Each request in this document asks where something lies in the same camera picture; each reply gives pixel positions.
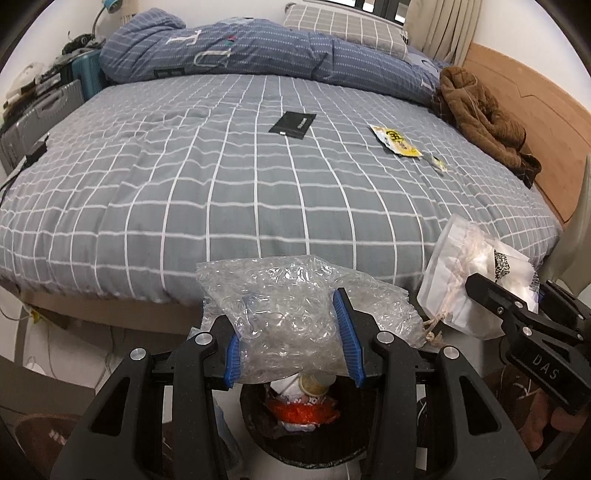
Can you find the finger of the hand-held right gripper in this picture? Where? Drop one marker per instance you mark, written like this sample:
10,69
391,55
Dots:
494,295
568,304

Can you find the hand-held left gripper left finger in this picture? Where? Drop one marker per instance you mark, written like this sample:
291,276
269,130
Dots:
233,364

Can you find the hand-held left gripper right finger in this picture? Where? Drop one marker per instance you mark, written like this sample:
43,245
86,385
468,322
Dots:
348,337

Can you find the white tissue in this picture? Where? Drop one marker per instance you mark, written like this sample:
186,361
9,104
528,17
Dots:
286,387

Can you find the clear bubble wrap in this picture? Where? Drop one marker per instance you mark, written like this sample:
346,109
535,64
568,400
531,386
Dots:
286,309

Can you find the red plastic bag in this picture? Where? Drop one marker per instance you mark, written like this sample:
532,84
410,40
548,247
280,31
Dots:
300,413

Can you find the black trash bin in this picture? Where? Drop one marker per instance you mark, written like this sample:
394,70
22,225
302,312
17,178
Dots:
277,443

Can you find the person's right hand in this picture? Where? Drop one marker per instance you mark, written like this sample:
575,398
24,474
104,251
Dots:
565,421

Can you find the brown slipper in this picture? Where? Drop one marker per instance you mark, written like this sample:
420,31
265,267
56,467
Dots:
46,443
512,397

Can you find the small yellow sachet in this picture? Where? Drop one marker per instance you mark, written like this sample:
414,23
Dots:
437,162

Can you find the wooden headboard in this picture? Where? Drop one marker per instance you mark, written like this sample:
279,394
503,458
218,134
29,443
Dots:
545,129

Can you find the yellow snack packet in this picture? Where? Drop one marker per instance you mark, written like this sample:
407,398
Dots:
397,138

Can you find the brown jacket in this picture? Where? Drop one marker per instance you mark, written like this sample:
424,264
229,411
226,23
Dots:
480,110

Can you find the small white floor object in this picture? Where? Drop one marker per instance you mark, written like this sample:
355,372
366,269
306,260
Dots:
36,367

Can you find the grey checked bed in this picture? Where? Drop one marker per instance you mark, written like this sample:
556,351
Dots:
138,184

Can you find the black flat card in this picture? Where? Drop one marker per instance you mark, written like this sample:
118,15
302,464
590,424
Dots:
293,123

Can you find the beige curtain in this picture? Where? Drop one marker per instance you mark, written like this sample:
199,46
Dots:
443,27

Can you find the black power adapter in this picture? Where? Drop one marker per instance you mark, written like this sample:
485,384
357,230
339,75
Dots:
37,154

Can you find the blue striped duvet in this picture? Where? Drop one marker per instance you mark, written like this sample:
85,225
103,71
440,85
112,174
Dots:
254,50

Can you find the grey checked pillow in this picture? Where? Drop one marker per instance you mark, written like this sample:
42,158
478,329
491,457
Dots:
351,25

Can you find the window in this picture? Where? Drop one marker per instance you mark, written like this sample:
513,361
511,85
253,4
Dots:
369,5

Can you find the grey suitcase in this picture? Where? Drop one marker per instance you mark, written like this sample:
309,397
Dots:
41,110

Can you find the teal suitcase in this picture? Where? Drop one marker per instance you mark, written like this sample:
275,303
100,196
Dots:
87,74

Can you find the white bundle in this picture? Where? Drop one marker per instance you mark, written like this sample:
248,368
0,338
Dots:
23,78

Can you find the black bag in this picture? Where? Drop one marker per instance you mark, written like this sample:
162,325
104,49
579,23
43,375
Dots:
83,42

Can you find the teal desk lamp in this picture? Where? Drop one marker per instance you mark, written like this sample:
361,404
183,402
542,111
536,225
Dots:
108,5

